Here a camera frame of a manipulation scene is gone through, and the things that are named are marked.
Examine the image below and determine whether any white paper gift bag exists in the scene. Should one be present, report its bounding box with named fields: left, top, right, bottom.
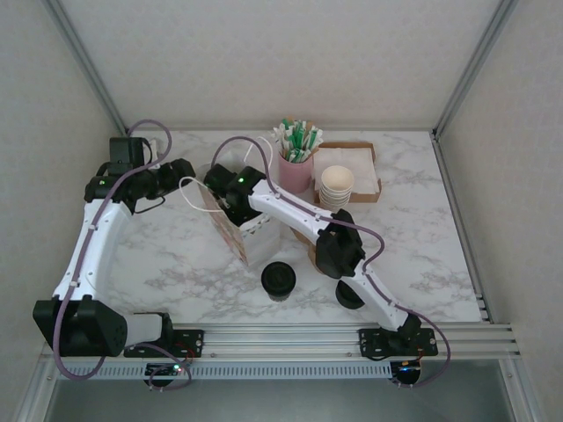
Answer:
left=179, top=135, right=282, bottom=267

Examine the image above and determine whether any coffee cup with black lid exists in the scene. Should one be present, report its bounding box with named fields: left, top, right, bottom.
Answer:
left=260, top=261, right=296, bottom=303
left=334, top=280, right=366, bottom=310

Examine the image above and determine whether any pink cylindrical holder cup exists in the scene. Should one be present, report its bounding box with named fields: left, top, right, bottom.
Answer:
left=277, top=151, right=314, bottom=194

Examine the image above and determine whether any brown pulp cup carrier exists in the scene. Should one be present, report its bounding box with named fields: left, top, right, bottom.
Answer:
left=293, top=228, right=321, bottom=268

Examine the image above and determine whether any beige paper cup stack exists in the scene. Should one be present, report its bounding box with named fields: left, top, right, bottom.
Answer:
left=318, top=165, right=355, bottom=210

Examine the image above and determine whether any brown cardboard napkin box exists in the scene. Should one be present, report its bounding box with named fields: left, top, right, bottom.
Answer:
left=314, top=141, right=384, bottom=204

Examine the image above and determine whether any white paper napkin stack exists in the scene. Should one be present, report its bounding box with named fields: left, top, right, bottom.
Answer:
left=312, top=148, right=382, bottom=197

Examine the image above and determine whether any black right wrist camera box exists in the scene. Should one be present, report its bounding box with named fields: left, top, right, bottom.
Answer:
left=203, top=163, right=239, bottom=191

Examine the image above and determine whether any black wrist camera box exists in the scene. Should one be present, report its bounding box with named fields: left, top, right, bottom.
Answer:
left=203, top=163, right=239, bottom=191
left=108, top=136, right=160, bottom=166

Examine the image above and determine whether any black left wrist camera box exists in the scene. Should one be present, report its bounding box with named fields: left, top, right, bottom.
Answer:
left=108, top=136, right=160, bottom=166

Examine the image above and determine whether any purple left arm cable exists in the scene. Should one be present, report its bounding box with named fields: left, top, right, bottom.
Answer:
left=52, top=119, right=194, bottom=391

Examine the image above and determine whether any aluminium frame post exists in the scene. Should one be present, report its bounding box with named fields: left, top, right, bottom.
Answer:
left=432, top=0, right=520, bottom=140
left=46, top=0, right=132, bottom=138

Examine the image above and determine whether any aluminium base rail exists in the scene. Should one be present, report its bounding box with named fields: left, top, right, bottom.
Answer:
left=41, top=323, right=523, bottom=362

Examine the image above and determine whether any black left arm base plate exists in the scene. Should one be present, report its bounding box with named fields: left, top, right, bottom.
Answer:
left=124, top=328, right=206, bottom=360

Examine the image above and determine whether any perforated grey cable duct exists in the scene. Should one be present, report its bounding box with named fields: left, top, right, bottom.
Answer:
left=56, top=362, right=393, bottom=380

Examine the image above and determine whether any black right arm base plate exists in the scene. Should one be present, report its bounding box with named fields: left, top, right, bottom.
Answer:
left=358, top=327, right=440, bottom=360

